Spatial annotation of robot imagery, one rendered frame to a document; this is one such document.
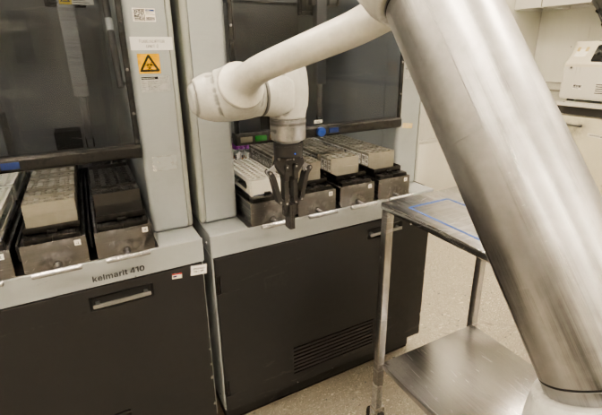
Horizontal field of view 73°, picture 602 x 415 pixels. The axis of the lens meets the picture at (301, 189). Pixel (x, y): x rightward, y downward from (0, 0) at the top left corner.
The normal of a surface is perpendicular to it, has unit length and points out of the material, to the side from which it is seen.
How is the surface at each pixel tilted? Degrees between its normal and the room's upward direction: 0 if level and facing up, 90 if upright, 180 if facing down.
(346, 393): 0
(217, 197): 90
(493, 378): 0
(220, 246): 90
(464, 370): 0
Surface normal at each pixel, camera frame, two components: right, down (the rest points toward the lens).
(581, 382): -0.73, 0.10
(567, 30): -0.88, 0.16
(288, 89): 0.44, 0.23
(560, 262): -0.44, -0.04
